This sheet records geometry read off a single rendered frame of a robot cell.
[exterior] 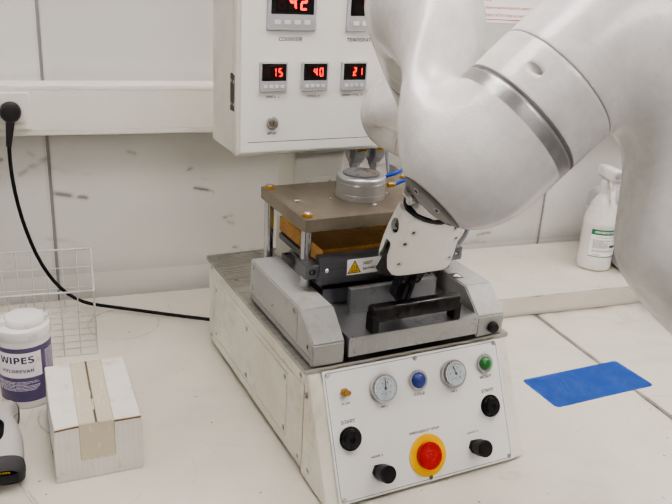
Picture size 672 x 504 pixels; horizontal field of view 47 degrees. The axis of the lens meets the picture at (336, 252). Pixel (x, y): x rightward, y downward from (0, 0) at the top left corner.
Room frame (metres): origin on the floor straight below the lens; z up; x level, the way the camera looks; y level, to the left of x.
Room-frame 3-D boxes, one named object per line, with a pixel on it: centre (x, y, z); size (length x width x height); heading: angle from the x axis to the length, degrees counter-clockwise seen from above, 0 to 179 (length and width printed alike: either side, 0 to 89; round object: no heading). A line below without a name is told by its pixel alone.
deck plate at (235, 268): (1.22, -0.02, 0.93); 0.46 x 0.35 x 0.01; 27
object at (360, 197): (1.22, -0.04, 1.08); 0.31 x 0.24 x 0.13; 117
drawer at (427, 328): (1.14, -0.06, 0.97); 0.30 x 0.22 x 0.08; 27
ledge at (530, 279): (1.73, -0.47, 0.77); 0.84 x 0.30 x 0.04; 111
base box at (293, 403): (1.19, -0.05, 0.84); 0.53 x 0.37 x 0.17; 27
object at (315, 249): (1.19, -0.04, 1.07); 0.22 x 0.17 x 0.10; 117
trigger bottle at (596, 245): (1.76, -0.63, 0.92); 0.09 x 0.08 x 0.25; 11
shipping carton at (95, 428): (1.00, 0.35, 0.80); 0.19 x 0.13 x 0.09; 21
